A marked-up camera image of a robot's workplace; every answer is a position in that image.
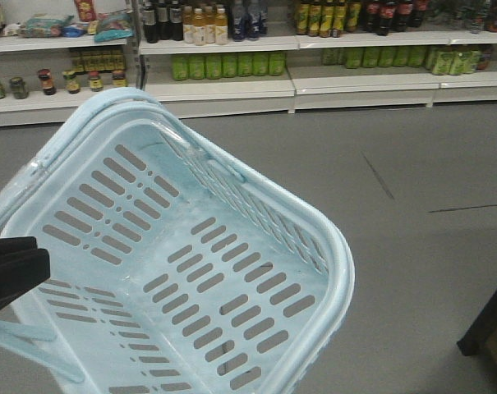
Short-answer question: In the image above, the light blue plastic basket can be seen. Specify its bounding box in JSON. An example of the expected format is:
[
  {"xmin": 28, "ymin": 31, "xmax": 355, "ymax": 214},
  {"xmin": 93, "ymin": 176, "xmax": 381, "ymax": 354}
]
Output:
[{"xmin": 0, "ymin": 88, "xmax": 355, "ymax": 393}]

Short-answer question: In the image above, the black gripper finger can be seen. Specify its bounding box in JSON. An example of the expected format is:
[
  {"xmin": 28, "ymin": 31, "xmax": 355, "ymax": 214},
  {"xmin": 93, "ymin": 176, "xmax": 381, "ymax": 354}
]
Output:
[{"xmin": 0, "ymin": 236, "xmax": 50, "ymax": 310}]

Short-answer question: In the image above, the white store shelf unit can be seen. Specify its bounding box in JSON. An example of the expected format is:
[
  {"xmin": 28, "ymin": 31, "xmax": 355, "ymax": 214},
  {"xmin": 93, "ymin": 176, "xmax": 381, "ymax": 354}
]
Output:
[{"xmin": 0, "ymin": 1, "xmax": 497, "ymax": 126}]

